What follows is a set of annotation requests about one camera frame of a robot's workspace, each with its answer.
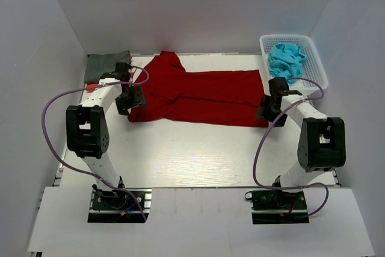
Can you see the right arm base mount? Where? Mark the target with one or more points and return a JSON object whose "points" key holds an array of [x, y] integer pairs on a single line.
{"points": [[277, 206]]}

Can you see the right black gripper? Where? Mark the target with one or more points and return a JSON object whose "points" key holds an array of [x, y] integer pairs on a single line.
{"points": [[281, 121]]}

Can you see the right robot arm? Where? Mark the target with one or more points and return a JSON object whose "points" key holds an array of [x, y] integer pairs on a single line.
{"points": [[321, 145]]}

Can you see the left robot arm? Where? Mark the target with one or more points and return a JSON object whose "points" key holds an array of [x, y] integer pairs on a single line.
{"points": [[86, 127]]}

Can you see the red t shirt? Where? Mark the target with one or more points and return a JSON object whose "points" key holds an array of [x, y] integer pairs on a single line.
{"points": [[227, 97]]}

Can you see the white plastic basket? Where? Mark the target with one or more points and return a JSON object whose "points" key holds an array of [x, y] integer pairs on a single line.
{"points": [[313, 71]]}

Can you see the crumpled cyan t shirt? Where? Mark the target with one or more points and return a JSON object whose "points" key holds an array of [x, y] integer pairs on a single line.
{"points": [[286, 60]]}

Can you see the folded orange t shirt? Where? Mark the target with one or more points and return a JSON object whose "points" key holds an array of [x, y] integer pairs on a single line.
{"points": [[91, 87]]}

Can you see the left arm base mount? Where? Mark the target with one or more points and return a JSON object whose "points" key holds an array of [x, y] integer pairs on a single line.
{"points": [[119, 207]]}

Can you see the folded grey t shirt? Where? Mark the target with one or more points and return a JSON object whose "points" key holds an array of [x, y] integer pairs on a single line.
{"points": [[98, 64]]}

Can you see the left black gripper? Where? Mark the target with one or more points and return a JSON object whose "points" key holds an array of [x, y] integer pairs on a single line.
{"points": [[139, 99]]}

